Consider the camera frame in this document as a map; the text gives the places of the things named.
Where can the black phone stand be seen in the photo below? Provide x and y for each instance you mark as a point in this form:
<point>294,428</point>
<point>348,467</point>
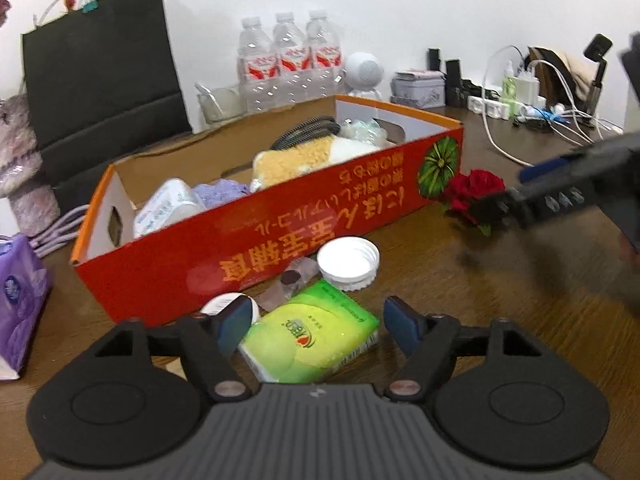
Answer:
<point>597,60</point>

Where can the green tissue pack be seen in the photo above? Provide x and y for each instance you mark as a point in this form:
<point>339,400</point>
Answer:
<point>310,335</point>

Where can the white blue tissue pack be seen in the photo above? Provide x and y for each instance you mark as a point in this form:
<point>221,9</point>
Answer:
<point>167,205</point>

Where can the small white round container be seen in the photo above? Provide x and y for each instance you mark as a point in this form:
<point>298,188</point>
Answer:
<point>215,305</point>

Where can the red rose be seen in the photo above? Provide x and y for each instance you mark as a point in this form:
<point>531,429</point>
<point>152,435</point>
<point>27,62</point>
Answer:
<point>475,185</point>

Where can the purple knitted cloth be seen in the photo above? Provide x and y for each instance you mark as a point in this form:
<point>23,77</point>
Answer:
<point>220,194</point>

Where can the white charger plug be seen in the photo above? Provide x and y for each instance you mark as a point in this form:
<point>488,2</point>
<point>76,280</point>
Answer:
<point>528,85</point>

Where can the white astronaut speaker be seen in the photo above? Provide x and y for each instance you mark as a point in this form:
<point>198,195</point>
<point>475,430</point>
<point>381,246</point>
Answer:
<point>365,70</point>

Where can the yellow white plush toy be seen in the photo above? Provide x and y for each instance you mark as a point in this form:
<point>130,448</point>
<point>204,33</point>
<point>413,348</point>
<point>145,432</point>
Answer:
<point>295,157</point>

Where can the black paper bag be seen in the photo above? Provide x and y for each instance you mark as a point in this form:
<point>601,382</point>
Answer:
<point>100,75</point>

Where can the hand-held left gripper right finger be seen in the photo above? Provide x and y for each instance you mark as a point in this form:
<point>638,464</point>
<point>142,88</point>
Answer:
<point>402,322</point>

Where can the white power strip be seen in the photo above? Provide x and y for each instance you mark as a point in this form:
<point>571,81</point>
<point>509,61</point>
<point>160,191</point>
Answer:
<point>492,106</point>

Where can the dried flower bouquet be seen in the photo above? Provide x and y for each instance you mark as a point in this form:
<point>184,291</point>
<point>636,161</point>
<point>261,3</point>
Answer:
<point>4,7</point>

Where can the orange cardboard box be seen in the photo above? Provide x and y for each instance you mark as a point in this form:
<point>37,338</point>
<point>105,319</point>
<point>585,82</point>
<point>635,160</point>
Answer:
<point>280,230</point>

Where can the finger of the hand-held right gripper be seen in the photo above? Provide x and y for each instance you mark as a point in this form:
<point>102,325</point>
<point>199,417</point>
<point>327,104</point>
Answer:
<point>540,202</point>
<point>545,167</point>

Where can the small clear plastic packet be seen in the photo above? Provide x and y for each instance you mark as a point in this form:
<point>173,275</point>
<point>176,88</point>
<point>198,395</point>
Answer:
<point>290,282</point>

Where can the black lipstick tube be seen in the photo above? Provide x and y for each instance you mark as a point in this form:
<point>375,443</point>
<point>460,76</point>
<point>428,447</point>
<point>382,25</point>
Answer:
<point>434,60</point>

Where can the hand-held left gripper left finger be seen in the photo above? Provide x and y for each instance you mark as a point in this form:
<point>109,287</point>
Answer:
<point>232,320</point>

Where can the clear plastic water bottle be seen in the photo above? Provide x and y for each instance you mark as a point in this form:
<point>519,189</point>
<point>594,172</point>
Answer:
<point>256,70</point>
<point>325,57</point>
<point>292,62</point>

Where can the purple tissue pack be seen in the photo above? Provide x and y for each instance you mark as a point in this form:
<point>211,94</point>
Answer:
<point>22,305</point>

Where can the small green bottle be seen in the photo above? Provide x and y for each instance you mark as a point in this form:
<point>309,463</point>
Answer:
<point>510,85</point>

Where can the large white plastic lid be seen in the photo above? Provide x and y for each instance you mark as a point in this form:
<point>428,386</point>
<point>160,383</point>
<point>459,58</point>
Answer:
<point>347,262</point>

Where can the printed tin box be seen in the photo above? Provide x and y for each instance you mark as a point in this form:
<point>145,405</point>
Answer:
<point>417,91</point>

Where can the purple white knitted vase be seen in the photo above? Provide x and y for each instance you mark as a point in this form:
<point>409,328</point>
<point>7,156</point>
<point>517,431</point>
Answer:
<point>22,170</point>

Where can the black cosmetic bottle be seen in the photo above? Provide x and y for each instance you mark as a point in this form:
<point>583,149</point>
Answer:
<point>453,82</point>

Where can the pale green mesh bath pouf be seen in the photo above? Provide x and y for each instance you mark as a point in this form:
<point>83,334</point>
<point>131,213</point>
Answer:
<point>362,130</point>

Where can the brown cloth bag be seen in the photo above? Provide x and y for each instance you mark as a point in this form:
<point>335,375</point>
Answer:
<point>565,72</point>

